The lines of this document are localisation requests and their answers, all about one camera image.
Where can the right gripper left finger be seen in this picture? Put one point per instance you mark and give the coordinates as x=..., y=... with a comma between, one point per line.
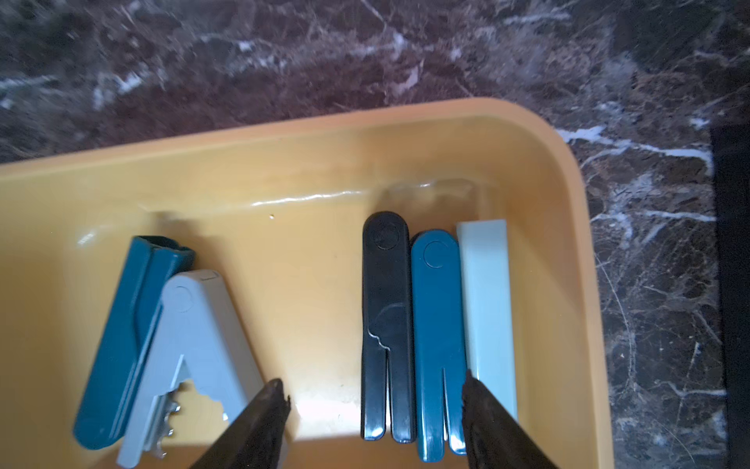
x=254, y=440

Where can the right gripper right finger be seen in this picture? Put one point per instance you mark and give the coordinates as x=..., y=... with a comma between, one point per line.
x=493, y=437

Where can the grey pliers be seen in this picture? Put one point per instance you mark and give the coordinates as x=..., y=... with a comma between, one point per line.
x=198, y=338

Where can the black pliers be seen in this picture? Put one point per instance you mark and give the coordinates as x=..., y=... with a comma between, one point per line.
x=388, y=398

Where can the mint green pliers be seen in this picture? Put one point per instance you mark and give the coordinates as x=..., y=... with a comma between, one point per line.
x=487, y=307

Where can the yellow plastic storage tray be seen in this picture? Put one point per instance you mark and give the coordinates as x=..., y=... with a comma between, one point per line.
x=278, y=211

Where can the black white checkerboard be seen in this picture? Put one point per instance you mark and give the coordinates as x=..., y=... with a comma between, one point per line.
x=730, y=145

